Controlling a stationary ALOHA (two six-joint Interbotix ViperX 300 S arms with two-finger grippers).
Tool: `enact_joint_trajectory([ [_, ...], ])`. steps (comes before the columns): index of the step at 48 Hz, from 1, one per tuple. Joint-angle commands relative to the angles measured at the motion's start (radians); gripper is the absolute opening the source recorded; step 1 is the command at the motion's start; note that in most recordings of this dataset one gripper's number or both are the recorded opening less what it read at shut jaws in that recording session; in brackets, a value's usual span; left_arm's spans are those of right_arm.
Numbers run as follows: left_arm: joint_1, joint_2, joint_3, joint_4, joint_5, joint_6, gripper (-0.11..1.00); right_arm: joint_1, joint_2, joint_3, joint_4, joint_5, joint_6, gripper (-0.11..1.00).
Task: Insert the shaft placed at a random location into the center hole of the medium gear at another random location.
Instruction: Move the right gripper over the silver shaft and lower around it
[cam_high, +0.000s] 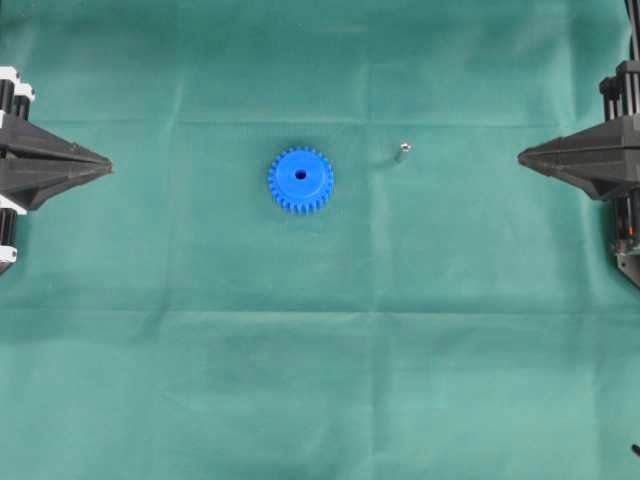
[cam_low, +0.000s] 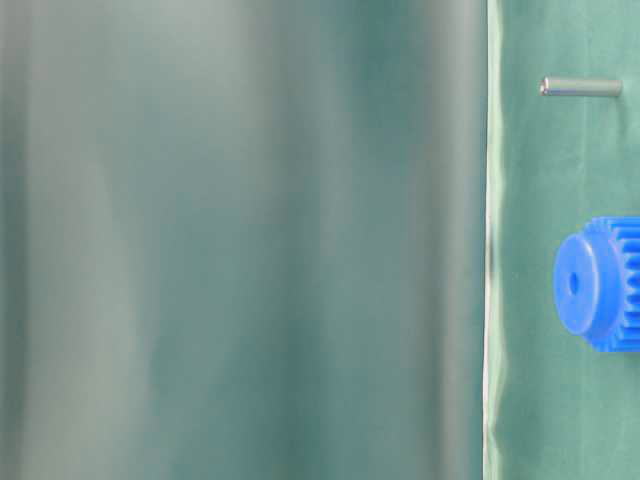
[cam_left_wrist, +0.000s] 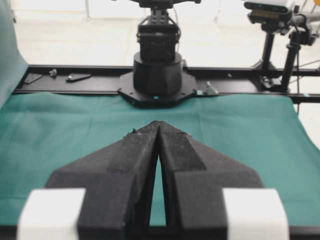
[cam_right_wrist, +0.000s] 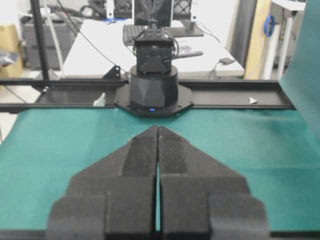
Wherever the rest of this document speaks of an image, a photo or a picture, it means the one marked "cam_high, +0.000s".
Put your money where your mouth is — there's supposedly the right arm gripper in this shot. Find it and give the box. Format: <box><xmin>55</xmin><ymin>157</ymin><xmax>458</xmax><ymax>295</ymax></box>
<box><xmin>517</xmin><ymin>59</ymin><xmax>639</xmax><ymax>285</ymax></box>

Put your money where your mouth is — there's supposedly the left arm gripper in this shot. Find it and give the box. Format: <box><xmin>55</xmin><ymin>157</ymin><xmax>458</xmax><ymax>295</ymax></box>
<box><xmin>1</xmin><ymin>66</ymin><xmax>112</xmax><ymax>274</ymax></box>

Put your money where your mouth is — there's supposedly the small silver metal shaft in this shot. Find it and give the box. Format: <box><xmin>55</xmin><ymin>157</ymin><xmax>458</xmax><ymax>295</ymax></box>
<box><xmin>394</xmin><ymin>142</ymin><xmax>413</xmax><ymax>164</ymax></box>

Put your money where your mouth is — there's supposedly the blue plastic gear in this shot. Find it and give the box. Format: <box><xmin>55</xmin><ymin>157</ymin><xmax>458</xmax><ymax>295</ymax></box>
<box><xmin>267</xmin><ymin>147</ymin><xmax>335</xmax><ymax>215</ymax></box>

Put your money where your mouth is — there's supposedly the green cloth mat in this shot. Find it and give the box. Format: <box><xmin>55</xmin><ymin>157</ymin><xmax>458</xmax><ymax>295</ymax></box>
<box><xmin>1</xmin><ymin>1</ymin><xmax>639</xmax><ymax>479</ymax></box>

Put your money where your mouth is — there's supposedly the black cable top right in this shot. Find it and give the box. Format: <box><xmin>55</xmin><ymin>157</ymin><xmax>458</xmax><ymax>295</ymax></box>
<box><xmin>622</xmin><ymin>0</ymin><xmax>640</xmax><ymax>62</ymax></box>

